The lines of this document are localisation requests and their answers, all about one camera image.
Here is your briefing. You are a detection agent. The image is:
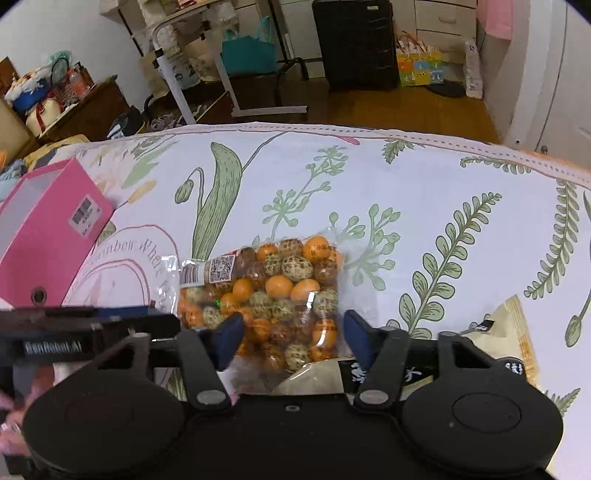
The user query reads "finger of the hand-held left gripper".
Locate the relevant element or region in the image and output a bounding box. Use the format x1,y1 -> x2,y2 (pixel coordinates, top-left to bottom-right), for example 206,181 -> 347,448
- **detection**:
94,303 -> 160,319
101,314 -> 182,342

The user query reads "cream snack packet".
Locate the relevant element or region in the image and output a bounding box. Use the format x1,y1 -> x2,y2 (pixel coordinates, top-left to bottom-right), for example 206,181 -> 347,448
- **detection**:
271,357 -> 435,398
462,295 -> 542,389

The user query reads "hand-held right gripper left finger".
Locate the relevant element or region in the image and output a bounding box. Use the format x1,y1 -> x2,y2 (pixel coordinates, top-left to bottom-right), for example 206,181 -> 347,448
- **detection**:
92,313 -> 246,412

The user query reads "white drawer unit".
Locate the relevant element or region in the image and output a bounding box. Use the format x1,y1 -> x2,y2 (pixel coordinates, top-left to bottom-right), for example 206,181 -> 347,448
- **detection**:
413,0 -> 479,52

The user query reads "person's left hand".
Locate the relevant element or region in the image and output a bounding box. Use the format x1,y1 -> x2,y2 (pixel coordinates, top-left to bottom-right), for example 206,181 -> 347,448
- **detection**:
0,364 -> 57,458

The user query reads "white plastic bag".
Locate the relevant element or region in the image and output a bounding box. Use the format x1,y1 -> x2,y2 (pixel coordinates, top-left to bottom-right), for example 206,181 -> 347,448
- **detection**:
464,39 -> 485,99

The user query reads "black suitcase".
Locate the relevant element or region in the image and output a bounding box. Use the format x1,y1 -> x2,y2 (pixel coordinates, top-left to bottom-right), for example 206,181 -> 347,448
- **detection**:
312,0 -> 400,91

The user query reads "blue round container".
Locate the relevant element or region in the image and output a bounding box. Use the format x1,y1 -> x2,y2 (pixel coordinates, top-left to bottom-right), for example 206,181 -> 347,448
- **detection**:
11,76 -> 52,114

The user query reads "pink cardboard box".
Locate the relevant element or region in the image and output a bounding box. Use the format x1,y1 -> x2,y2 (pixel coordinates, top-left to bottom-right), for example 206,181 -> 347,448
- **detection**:
0,156 -> 116,308

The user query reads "brown wooden cabinet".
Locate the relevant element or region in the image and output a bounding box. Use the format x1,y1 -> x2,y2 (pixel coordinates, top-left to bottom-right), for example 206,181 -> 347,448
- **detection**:
39,76 -> 133,142

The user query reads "colourful gift bag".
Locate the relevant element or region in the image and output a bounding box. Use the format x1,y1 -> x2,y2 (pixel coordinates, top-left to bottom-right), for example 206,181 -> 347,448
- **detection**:
396,39 -> 444,88

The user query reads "floral bed sheet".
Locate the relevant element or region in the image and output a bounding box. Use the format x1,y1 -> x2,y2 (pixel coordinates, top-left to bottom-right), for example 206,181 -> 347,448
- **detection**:
0,121 -> 591,480

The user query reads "pink garment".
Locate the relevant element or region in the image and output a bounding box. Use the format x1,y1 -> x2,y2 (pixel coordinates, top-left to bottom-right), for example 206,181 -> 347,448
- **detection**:
475,0 -> 514,42

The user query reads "clear bag of speckled balls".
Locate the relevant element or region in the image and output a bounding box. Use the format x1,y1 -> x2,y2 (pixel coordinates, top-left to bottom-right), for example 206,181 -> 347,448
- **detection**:
177,233 -> 347,376

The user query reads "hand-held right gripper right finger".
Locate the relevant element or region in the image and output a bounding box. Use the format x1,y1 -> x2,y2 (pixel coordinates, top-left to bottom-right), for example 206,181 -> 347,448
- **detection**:
344,309 -> 495,412

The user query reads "cream round bag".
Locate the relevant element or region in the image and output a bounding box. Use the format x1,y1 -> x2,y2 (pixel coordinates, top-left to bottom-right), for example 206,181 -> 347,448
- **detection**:
25,98 -> 64,137

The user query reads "teal bag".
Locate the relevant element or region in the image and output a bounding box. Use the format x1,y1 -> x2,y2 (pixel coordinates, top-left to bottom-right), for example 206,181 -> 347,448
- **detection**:
221,16 -> 287,77

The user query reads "brown paper bag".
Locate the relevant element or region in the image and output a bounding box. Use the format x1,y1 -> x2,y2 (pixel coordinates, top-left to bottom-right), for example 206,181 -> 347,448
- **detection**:
140,43 -> 204,91

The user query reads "white side table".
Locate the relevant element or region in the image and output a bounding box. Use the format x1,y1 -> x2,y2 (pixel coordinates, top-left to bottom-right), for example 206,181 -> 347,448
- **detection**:
128,0 -> 308,126

